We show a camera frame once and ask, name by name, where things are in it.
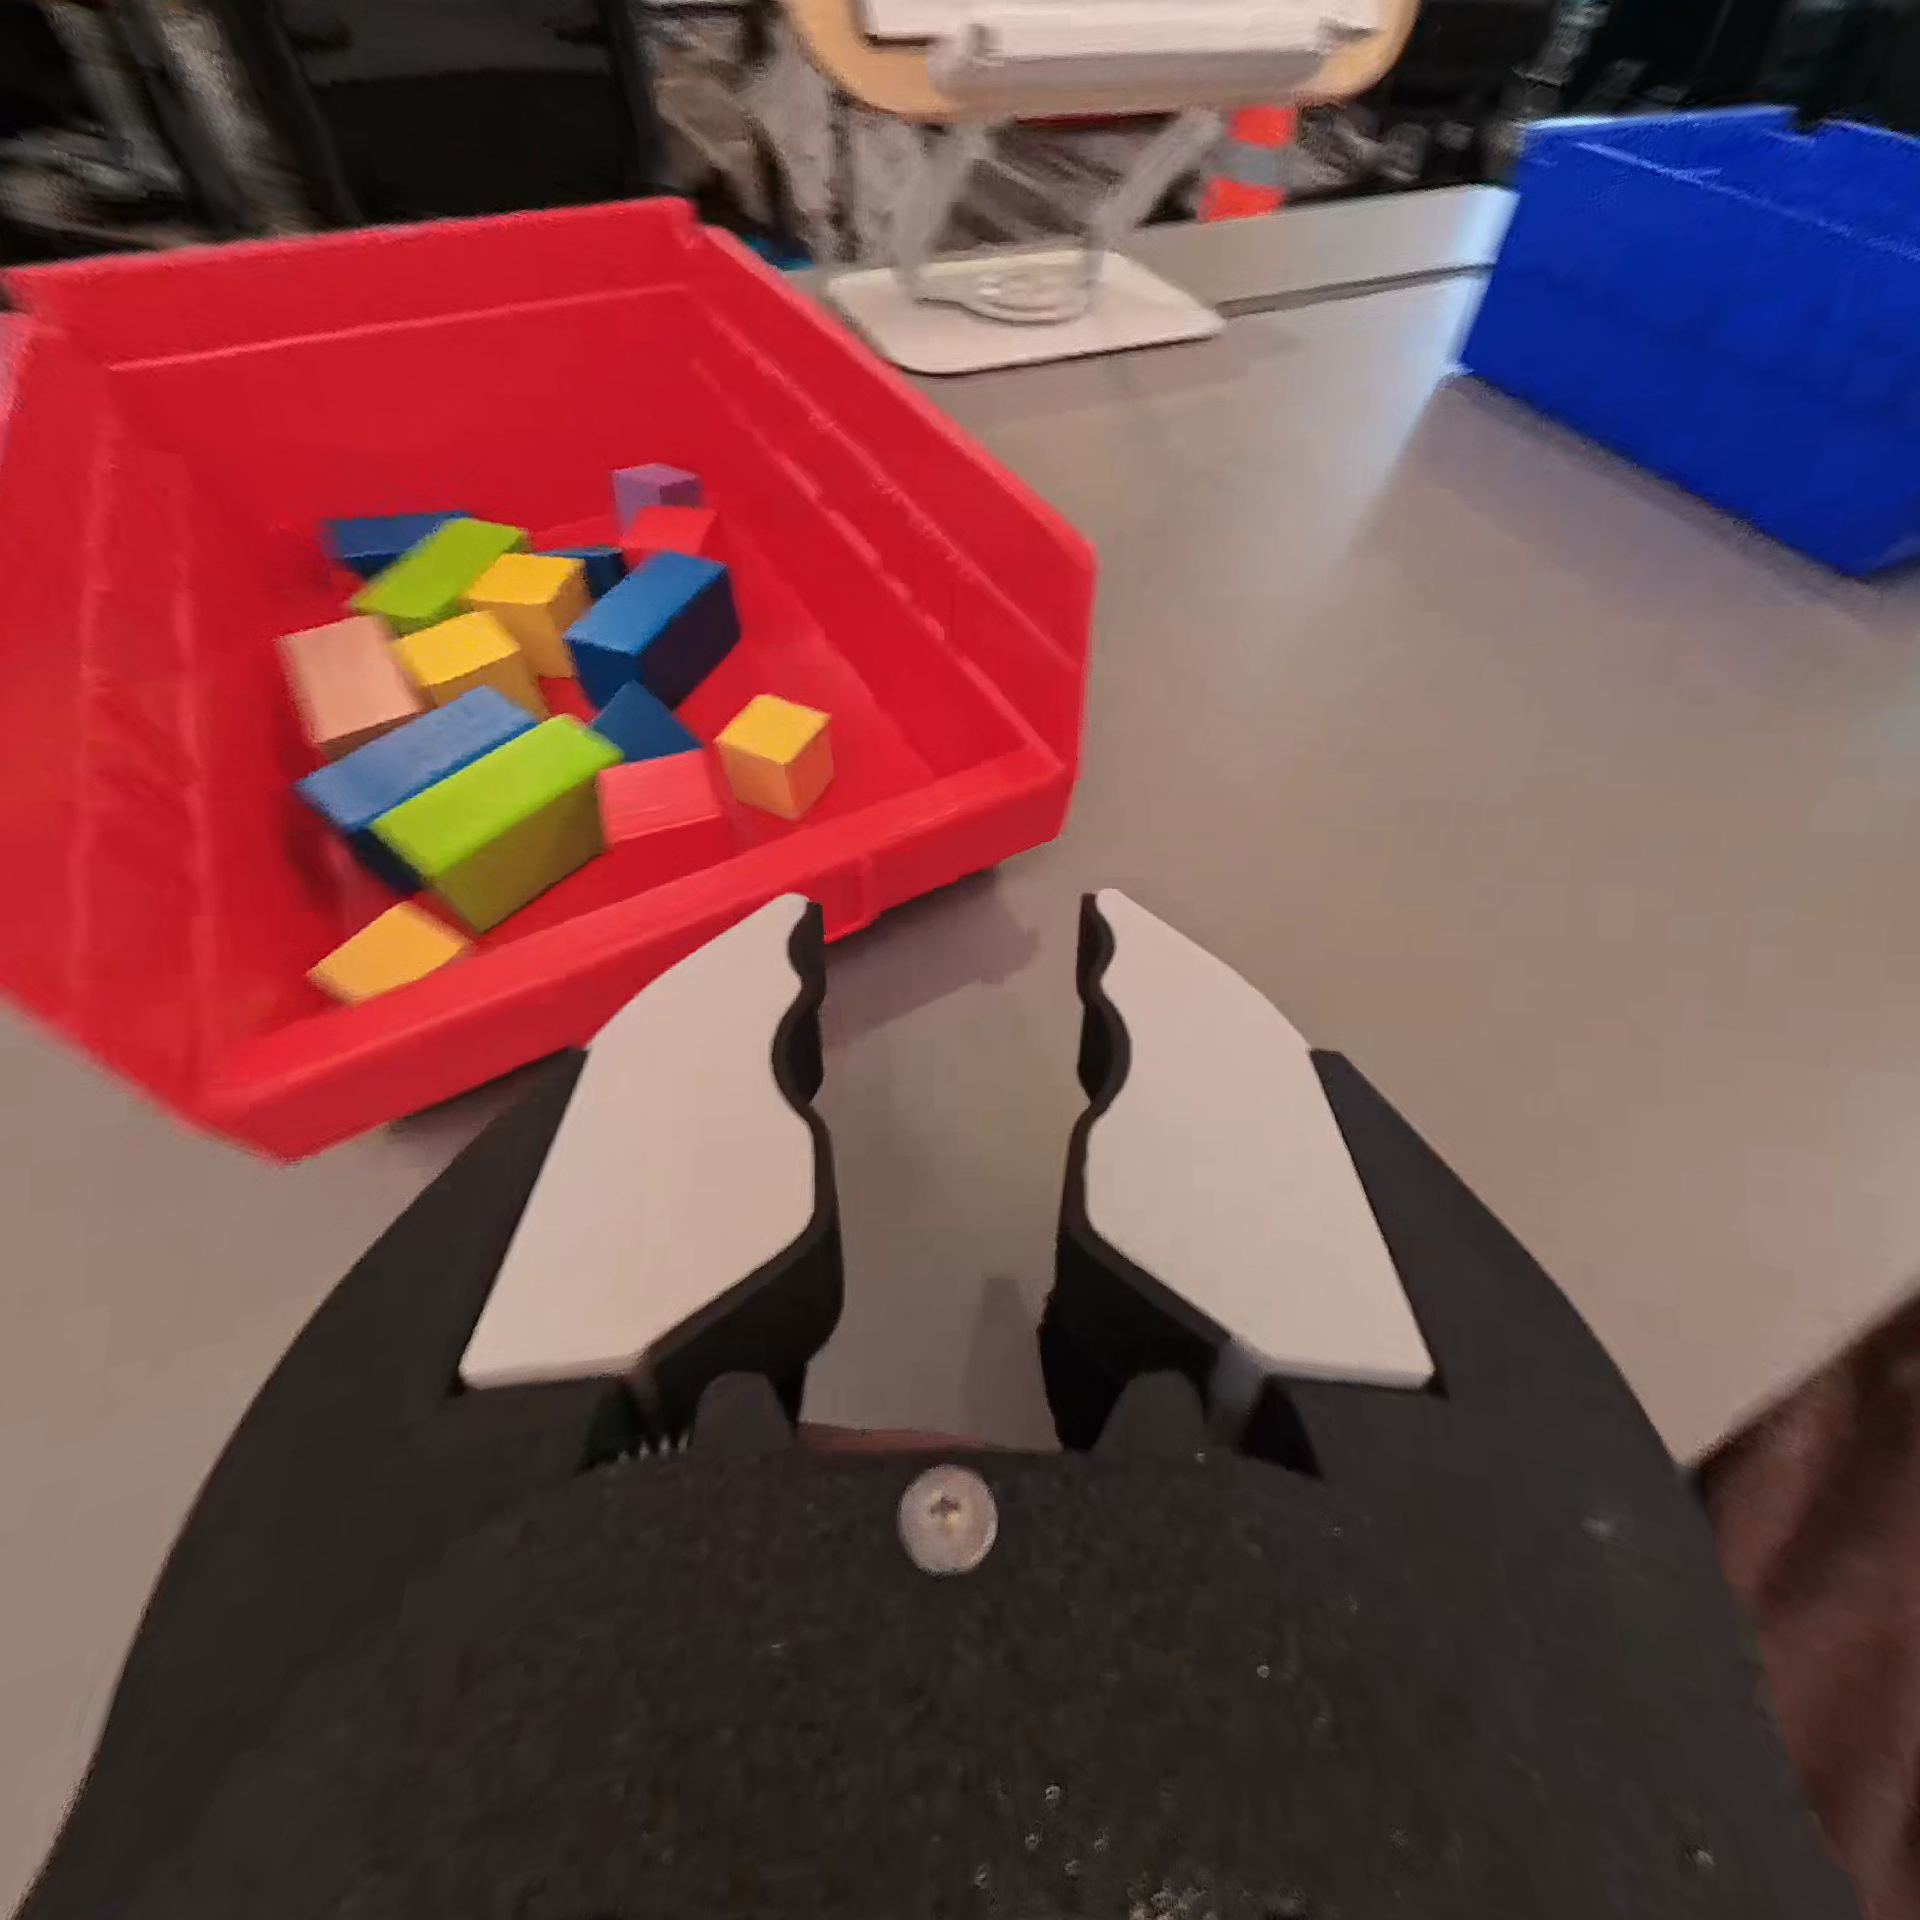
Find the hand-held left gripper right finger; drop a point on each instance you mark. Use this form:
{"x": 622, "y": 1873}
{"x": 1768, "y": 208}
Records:
{"x": 1237, "y": 1186}

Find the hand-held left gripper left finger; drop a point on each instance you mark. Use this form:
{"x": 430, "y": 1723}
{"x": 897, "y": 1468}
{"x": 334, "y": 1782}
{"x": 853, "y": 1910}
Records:
{"x": 661, "y": 1186}

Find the pile of coloured wooden blocks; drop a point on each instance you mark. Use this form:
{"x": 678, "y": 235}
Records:
{"x": 497, "y": 796}

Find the red plastic bin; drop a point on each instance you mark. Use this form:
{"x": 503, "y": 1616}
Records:
{"x": 121, "y": 901}

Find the blue plastic bin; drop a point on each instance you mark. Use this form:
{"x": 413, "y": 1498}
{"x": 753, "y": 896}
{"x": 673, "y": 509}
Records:
{"x": 1740, "y": 331}

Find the grey desk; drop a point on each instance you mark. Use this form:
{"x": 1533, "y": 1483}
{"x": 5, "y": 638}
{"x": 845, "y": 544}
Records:
{"x": 1441, "y": 841}

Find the white board stand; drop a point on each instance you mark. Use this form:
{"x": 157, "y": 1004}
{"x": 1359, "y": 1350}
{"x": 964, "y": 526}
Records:
{"x": 1020, "y": 295}

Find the red floor object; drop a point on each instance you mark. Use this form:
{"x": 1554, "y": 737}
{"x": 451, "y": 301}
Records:
{"x": 1248, "y": 167}

